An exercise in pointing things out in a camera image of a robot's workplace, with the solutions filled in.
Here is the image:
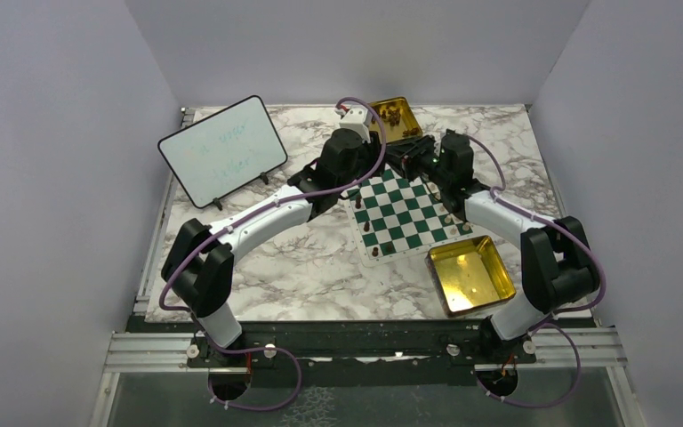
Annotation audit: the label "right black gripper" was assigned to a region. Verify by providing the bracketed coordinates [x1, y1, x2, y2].
[384, 135, 450, 189]

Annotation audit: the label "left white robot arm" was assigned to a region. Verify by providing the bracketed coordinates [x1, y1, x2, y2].
[159, 129, 386, 366]

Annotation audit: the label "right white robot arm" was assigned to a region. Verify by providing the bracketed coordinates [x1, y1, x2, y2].
[383, 130, 607, 362]

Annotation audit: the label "white chess pieces group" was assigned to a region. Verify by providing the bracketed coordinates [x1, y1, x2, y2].
[427, 182, 472, 232]

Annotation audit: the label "dark pieces in tin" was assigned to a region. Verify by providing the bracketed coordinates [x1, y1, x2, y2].
[379, 105, 402, 127]

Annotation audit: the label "tin with dark pieces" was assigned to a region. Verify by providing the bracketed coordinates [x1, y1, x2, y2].
[370, 96, 423, 145]

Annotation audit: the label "green white chess board mat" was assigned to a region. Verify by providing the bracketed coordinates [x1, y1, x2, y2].
[340, 167, 474, 268]

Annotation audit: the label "empty gold tin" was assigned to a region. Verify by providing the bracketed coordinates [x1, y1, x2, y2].
[425, 236, 517, 318]

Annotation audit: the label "small whiteboard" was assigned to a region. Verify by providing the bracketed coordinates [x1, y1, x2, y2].
[157, 95, 288, 208]

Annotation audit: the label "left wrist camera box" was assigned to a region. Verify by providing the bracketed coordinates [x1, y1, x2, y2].
[336, 108, 372, 142]

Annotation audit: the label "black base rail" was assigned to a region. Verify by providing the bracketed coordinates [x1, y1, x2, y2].
[186, 319, 536, 388]

